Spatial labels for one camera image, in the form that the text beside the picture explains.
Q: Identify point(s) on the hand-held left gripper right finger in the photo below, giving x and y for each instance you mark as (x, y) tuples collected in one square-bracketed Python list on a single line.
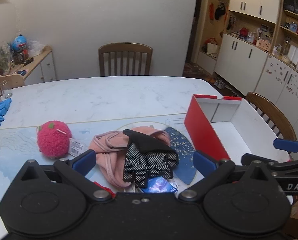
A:
[(203, 161)]

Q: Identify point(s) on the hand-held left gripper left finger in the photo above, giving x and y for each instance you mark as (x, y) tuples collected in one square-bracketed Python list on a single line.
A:
[(83, 159)]

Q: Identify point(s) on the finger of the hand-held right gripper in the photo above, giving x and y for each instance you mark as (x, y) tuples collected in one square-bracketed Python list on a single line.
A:
[(286, 145), (294, 166)]

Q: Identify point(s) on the pink cloth hat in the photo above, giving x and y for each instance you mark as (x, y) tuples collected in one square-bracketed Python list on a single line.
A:
[(106, 145)]

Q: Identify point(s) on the red white cardboard box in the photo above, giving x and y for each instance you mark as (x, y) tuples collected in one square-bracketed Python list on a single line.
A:
[(204, 130)]

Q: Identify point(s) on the pink plush ball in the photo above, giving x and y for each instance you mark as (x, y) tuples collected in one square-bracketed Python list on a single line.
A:
[(53, 140)]

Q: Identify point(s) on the blue tissue packet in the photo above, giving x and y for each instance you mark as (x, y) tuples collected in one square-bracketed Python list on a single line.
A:
[(159, 185)]

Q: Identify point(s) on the black dotted glove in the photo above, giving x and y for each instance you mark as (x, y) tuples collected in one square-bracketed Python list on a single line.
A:
[(144, 160)]

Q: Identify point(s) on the brown wooden chair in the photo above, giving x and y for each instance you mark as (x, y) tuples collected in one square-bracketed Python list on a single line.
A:
[(125, 57), (271, 110)]

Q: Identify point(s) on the printed blue table mat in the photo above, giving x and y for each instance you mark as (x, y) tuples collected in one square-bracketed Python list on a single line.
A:
[(18, 155)]

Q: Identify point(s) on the white shoes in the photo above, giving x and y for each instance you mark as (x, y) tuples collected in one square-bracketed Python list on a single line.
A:
[(220, 84)]

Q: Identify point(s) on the yellow slippers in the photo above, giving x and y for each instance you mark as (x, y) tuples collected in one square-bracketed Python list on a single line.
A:
[(210, 78)]

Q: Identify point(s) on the patterned rug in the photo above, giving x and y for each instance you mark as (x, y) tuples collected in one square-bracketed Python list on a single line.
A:
[(196, 70)]

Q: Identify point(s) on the wooden sideboard with white doors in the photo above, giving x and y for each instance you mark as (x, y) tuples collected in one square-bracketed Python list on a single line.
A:
[(47, 67)]

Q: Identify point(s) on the clear drinking glass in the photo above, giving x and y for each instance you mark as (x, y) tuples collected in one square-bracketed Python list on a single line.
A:
[(6, 88)]

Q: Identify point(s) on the small wooden stand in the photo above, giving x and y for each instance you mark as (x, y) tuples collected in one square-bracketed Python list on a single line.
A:
[(10, 80)]

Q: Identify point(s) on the white and orange bag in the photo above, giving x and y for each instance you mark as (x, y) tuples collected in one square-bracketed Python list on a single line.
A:
[(210, 46)]

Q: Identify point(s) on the red teapot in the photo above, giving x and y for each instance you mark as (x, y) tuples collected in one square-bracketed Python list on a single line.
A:
[(243, 31)]

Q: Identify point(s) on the blue round toy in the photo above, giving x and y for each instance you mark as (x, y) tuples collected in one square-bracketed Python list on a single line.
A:
[(19, 42)]

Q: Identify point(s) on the white wooden wall cabinet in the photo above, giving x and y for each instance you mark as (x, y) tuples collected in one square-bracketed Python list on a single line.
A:
[(239, 60)]

